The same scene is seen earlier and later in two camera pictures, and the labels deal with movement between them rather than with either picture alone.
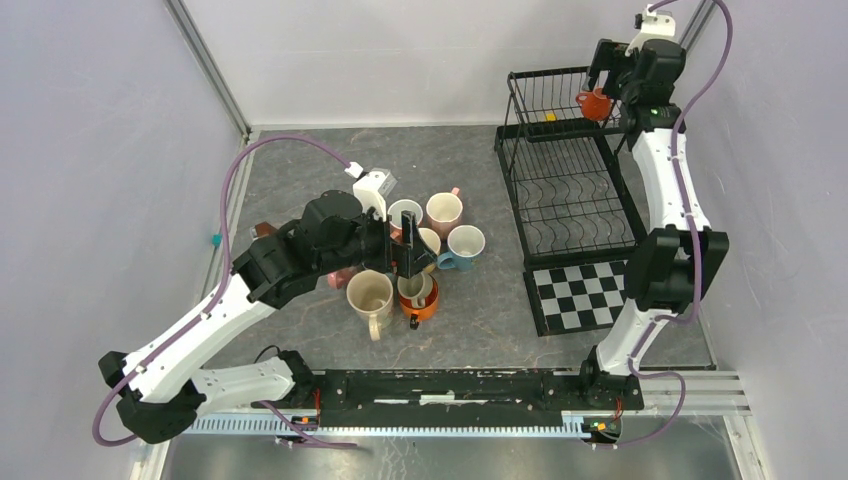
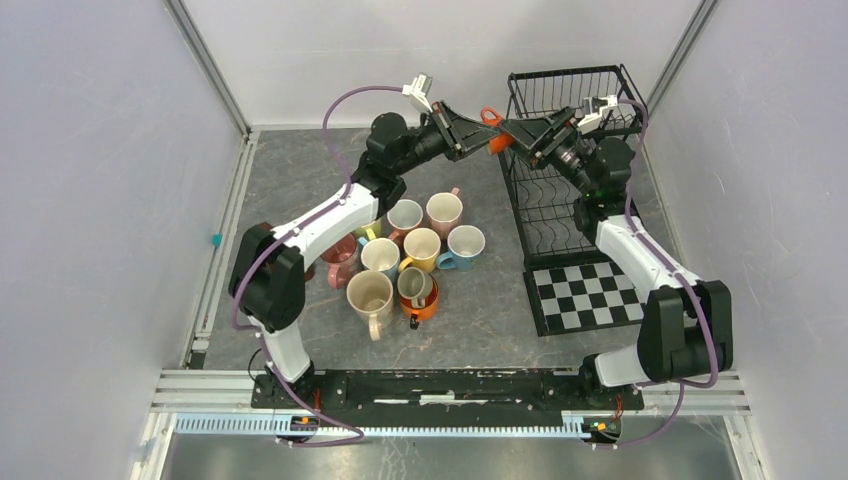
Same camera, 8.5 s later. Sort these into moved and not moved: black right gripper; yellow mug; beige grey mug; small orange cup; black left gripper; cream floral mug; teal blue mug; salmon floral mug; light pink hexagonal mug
Moved: black left gripper; black right gripper; small orange cup
Not moved: cream floral mug; light pink hexagonal mug; yellow mug; teal blue mug; salmon floral mug; beige grey mug
